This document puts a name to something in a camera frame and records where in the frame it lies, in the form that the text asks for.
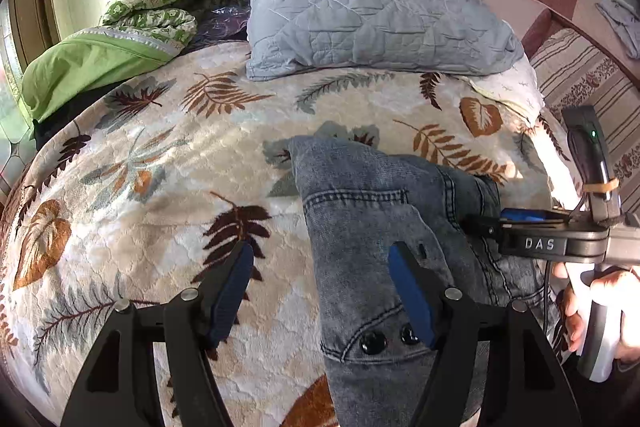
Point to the grey denim pants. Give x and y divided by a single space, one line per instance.
360 217

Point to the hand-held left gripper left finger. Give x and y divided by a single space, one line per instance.
234 289

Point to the leaf print blanket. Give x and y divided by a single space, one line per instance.
175 207

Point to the white crumpled cloth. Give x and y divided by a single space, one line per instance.
620 24

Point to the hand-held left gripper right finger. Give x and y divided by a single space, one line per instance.
412 297

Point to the person's right hand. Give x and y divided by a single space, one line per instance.
575 317

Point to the dark purple cloth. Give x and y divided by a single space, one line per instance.
220 26

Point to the grey quilted pillow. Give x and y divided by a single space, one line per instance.
370 7

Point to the striped sofa back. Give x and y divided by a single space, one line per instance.
585 72

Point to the white leaf print pillow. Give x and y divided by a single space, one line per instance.
515 87

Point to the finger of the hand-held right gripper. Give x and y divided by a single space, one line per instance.
525 216

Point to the green patterned quilt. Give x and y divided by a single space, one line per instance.
125 42

